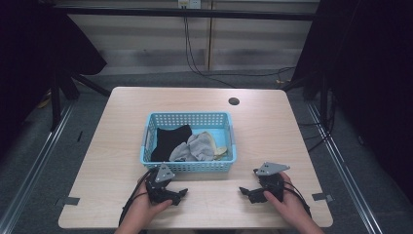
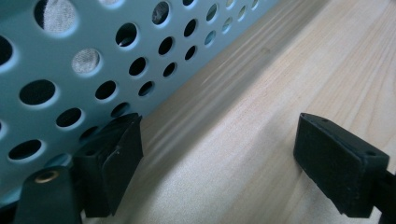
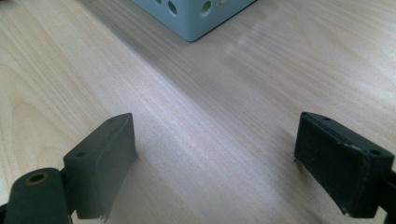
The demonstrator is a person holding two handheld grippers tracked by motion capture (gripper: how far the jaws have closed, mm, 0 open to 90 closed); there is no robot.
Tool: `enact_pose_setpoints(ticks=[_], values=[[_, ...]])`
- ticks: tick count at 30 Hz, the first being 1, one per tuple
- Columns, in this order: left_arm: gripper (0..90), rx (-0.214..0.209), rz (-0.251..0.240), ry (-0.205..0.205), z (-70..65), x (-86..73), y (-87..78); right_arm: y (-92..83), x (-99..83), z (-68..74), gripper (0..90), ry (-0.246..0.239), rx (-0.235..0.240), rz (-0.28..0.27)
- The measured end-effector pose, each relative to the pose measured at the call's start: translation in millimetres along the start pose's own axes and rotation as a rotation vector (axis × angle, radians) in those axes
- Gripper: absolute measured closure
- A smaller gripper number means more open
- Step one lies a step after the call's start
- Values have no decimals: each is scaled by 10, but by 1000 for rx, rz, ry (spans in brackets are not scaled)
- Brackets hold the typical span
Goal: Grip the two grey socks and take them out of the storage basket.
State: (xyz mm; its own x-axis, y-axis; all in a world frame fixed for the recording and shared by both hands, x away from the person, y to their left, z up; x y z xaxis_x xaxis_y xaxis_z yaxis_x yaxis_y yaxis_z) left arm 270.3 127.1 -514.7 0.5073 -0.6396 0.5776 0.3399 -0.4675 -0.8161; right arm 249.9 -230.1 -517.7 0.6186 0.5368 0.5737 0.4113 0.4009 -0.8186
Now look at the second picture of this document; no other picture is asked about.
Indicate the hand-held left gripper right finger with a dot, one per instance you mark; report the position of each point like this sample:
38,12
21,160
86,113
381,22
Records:
336,168

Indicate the light blue perforated basket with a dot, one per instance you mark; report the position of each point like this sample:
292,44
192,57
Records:
93,74

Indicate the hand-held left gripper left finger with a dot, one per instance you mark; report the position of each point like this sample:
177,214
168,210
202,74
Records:
112,168

